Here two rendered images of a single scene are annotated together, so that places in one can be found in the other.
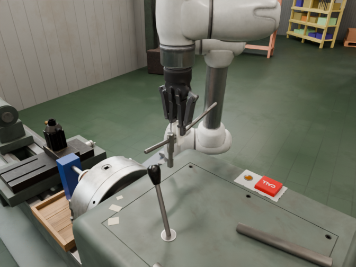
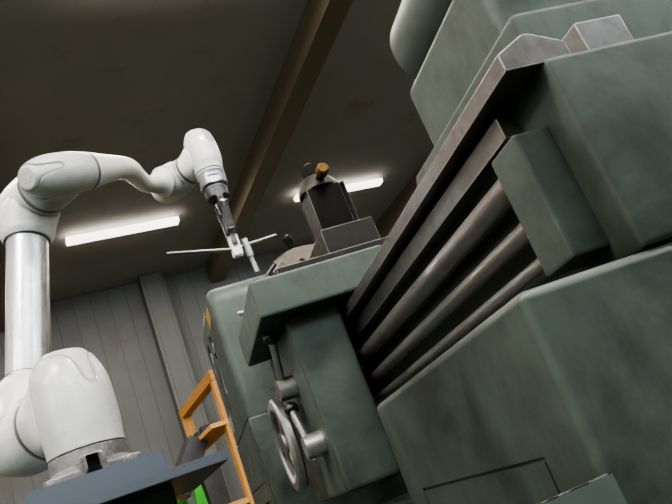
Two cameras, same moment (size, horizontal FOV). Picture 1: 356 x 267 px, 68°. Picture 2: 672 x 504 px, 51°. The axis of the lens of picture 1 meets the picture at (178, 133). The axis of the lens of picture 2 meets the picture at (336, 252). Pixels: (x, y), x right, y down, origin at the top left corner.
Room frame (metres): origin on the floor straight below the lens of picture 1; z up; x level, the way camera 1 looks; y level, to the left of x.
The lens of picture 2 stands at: (2.26, 1.25, 0.61)
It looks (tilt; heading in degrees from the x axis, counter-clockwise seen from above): 18 degrees up; 211
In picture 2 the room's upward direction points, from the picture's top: 22 degrees counter-clockwise
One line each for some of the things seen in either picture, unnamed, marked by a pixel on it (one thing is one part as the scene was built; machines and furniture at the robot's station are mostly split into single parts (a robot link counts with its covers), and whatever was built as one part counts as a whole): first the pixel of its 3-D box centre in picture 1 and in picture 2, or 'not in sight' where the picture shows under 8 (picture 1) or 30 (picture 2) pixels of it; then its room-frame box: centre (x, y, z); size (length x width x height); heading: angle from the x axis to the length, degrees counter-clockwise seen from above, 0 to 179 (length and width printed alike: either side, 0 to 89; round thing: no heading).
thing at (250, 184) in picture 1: (258, 191); not in sight; (0.61, -0.24, 1.23); 0.13 x 0.08 x 0.06; 48
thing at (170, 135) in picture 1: (170, 150); (250, 255); (0.67, 0.02, 1.34); 0.02 x 0.02 x 0.12
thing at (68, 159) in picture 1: (72, 179); not in sight; (0.95, 0.48, 1.00); 0.08 x 0.06 x 0.23; 138
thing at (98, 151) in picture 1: (51, 165); (392, 284); (1.20, 0.71, 0.90); 0.53 x 0.30 x 0.06; 138
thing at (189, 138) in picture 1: (178, 139); (71, 402); (1.37, 0.00, 0.97); 0.18 x 0.16 x 0.22; 87
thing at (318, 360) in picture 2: not in sight; (315, 411); (1.34, 0.56, 0.73); 0.27 x 0.12 x 0.27; 48
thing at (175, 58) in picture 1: (177, 55); (212, 181); (0.69, 0.00, 1.61); 0.09 x 0.09 x 0.06
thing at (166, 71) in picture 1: (177, 82); (219, 201); (0.69, 0.00, 1.54); 0.08 x 0.07 x 0.09; 49
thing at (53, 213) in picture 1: (85, 205); not in sight; (0.91, 0.43, 0.89); 0.36 x 0.30 x 0.04; 138
